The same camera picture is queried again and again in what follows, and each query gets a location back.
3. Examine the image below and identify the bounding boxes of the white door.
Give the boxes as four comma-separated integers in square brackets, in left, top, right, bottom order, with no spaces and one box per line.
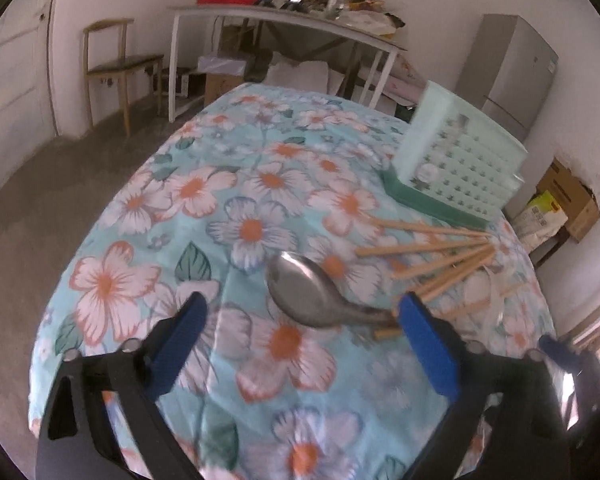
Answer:
[0,0,56,188]

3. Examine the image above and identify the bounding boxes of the silver refrigerator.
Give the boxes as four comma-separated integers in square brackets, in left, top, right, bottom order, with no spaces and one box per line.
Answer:
[454,14,558,142]

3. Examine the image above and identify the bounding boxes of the floral turquoise tablecloth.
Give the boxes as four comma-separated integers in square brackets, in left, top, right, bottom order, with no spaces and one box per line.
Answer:
[29,84,554,479]

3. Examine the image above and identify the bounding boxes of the cardboard box under table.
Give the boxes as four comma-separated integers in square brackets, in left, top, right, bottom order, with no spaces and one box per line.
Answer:
[204,74,245,106]

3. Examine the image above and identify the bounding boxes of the wooden chair dark seat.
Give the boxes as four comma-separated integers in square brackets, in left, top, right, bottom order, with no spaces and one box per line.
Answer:
[82,18,164,139]

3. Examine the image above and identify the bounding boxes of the pink floral folding bed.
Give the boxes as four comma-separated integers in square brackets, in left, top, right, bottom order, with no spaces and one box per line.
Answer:
[358,49,426,107]

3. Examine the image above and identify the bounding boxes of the white metal side table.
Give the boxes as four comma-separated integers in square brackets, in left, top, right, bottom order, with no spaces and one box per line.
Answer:
[168,4,405,122]

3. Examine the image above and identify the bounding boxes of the mint green utensil holder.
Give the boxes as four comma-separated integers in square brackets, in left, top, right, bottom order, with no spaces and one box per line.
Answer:
[381,82,528,231]

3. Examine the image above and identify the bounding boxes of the white bag under table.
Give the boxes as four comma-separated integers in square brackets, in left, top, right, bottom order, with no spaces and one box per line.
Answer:
[262,52,329,93]

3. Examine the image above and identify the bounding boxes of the stainless steel spoon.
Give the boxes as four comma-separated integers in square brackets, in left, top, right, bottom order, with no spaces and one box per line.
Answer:
[265,252,398,328]

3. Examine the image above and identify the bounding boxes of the yellow bag on table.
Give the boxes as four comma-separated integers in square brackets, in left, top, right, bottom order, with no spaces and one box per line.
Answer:
[337,0,405,38]

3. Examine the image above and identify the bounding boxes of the white yellow paper bag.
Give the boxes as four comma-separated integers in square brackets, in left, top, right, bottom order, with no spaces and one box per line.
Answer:
[512,191,568,254]

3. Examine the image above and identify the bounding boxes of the brown cardboard box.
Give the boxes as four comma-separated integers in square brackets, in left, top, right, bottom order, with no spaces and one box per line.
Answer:
[536,158,600,243]

